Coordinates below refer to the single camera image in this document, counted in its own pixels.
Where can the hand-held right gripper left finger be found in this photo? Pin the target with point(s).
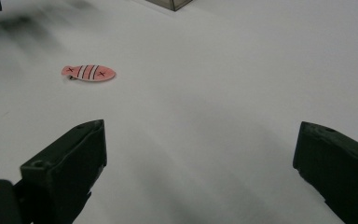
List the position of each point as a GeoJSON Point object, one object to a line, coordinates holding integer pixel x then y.
{"type": "Point", "coordinates": [65, 168]}

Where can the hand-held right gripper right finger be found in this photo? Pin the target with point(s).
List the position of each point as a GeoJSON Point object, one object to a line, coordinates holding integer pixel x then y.
{"type": "Point", "coordinates": [338, 168]}

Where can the grey box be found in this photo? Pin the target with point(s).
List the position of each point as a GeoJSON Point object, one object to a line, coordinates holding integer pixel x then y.
{"type": "Point", "coordinates": [169, 3]}

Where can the pink striped fish hair clip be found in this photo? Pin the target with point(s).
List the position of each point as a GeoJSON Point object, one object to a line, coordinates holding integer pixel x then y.
{"type": "Point", "coordinates": [88, 73]}

